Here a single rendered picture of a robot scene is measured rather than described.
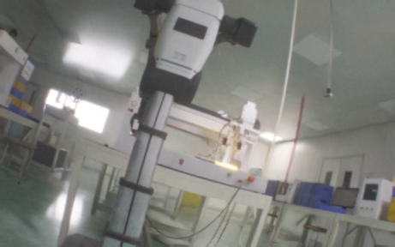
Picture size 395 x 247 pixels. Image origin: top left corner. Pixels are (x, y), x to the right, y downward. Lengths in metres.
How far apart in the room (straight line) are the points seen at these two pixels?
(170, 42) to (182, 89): 0.19
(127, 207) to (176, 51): 0.60
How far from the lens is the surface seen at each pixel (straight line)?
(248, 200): 1.61
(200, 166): 1.54
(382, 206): 3.52
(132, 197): 0.94
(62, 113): 3.83
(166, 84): 0.97
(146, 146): 0.95
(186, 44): 1.02
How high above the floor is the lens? 0.71
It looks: 11 degrees up
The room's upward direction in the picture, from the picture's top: 17 degrees clockwise
